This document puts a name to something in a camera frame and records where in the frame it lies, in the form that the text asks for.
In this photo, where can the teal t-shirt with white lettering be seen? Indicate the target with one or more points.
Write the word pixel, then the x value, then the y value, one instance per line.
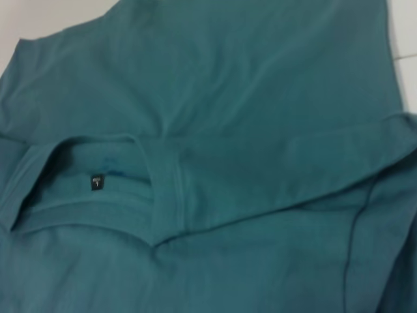
pixel 208 163

